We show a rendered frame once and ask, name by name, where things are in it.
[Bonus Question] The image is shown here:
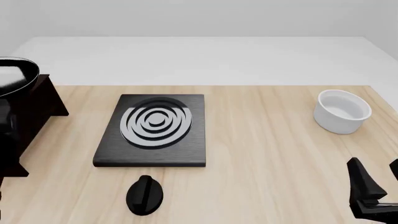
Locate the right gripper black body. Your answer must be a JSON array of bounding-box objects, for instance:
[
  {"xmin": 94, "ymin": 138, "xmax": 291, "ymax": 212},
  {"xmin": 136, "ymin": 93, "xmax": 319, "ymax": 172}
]
[{"xmin": 349, "ymin": 196, "xmax": 398, "ymax": 222}]

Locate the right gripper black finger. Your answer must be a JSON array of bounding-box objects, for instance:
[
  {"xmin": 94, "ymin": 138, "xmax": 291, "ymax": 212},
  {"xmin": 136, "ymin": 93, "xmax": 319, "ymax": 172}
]
[
  {"xmin": 389, "ymin": 159, "xmax": 398, "ymax": 182},
  {"xmin": 346, "ymin": 157, "xmax": 388, "ymax": 201}
]

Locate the black frying pan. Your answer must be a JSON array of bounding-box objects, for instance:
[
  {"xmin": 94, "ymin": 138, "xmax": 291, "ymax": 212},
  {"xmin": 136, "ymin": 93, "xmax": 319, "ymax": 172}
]
[{"xmin": 0, "ymin": 56, "xmax": 41, "ymax": 98}]

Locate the white ceramic bowl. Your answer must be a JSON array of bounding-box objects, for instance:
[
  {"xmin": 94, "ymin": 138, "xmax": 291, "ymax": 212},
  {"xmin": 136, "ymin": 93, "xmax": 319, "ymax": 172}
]
[{"xmin": 313, "ymin": 89, "xmax": 373, "ymax": 136}]

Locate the round black stove knob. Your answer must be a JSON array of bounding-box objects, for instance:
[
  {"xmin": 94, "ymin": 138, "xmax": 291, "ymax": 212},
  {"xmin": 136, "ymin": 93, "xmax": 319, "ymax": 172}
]
[{"xmin": 126, "ymin": 175, "xmax": 164, "ymax": 217}]

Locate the flat black stove plate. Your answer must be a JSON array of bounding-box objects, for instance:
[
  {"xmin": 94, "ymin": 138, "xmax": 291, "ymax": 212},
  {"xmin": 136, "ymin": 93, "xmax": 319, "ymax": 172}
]
[{"xmin": 93, "ymin": 93, "xmax": 207, "ymax": 168}]

